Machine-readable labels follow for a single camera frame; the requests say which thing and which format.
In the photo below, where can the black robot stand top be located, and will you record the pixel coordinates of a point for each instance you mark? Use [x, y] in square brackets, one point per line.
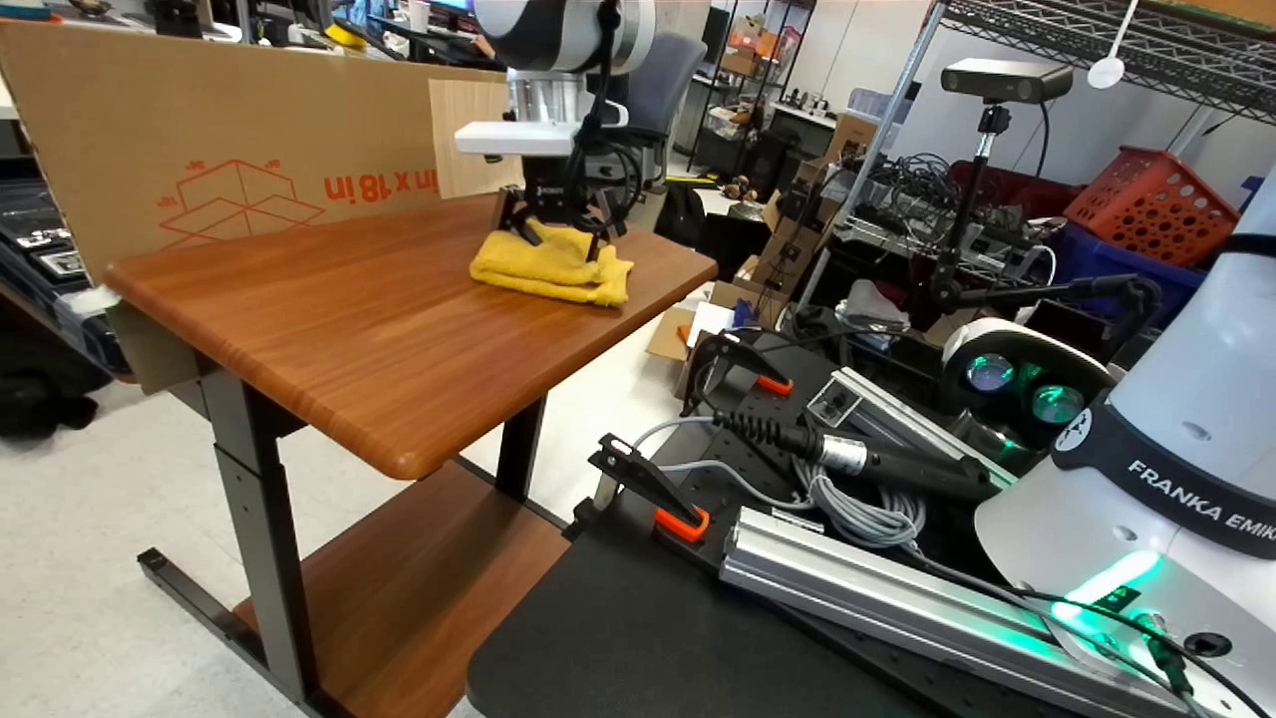
[601, 641]

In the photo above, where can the white round hanging tag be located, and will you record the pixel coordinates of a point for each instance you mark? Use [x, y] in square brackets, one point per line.
[1106, 71]

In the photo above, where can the short aluminium profile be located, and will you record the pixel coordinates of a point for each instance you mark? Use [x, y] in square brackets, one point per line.
[852, 402]

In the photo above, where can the black camera on stand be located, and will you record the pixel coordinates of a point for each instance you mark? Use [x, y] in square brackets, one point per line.
[1003, 81]

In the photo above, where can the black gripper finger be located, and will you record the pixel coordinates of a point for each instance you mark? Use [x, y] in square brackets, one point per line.
[605, 232]
[522, 221]

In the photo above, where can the black metal table frame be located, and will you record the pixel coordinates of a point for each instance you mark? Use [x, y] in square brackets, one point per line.
[259, 531]

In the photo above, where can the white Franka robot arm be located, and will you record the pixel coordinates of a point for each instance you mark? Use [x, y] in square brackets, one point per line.
[1199, 402]

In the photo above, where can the black clamp with orange grip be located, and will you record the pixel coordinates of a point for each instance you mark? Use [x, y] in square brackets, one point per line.
[767, 384]
[680, 525]

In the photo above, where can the open cardboard box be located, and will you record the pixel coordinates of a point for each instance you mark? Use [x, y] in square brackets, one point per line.
[699, 326]

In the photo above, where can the gray office chair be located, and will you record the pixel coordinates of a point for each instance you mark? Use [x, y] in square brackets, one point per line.
[664, 81]

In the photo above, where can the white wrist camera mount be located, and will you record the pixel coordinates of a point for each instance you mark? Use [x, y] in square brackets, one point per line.
[510, 136]

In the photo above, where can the long aluminium rail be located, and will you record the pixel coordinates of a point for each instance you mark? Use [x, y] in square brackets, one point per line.
[852, 573]

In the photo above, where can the wooden lower table shelf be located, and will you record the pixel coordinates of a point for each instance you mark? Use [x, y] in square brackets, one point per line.
[413, 584]

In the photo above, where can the yellow terry towel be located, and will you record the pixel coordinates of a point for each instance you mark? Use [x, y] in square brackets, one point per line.
[543, 265]

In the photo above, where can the brown cardboard box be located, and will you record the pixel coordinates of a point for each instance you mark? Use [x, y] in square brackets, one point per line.
[201, 122]

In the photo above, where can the blue plastic bin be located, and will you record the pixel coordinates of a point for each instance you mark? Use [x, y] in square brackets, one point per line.
[1103, 261]

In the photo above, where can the red plastic basket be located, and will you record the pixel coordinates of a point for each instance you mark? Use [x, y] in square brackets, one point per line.
[1151, 205]

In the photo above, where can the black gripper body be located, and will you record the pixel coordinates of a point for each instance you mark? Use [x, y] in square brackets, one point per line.
[573, 173]

